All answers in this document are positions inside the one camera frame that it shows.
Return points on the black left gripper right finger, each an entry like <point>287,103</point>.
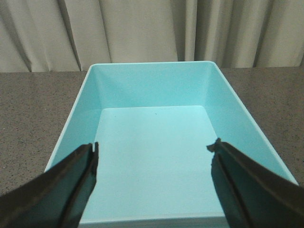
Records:
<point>250,194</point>

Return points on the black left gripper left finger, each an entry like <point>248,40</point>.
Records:
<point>56,198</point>

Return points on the light blue storage box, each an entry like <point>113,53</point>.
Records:
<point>153,123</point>

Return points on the grey pleated curtain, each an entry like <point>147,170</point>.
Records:
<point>71,35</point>

